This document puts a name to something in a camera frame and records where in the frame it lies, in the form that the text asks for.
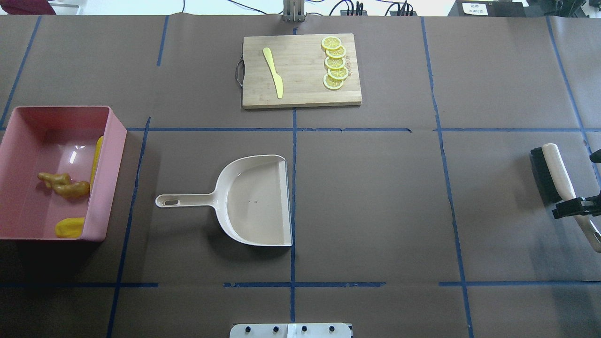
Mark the wooden cutting board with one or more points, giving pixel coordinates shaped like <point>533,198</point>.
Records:
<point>300,62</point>

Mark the tan toy ginger root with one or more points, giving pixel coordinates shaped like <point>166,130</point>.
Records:
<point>63,186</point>

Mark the yellow toy corn cob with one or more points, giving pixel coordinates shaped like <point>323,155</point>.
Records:
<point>95,162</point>

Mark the beige plastic dustpan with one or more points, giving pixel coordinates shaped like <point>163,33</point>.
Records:
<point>250,200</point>

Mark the black power strip box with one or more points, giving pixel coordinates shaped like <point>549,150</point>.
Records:
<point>488,8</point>

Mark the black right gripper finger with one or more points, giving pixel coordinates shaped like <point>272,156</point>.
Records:
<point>578,206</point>

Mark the aluminium frame post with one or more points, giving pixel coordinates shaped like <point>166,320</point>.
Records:
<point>294,11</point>

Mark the lemon slice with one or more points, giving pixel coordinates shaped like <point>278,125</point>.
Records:
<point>331,43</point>
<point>338,74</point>
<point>338,53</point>
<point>334,63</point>
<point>331,83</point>

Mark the yellow plastic toy knife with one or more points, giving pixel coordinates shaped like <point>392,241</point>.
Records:
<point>277,79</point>

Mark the pink plastic bin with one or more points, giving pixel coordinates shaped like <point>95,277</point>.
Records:
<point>58,140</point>

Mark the beige hand brush black bristles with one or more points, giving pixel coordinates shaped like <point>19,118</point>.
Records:
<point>555,186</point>

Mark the yellow toy potato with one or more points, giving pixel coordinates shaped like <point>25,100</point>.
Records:
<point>70,227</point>

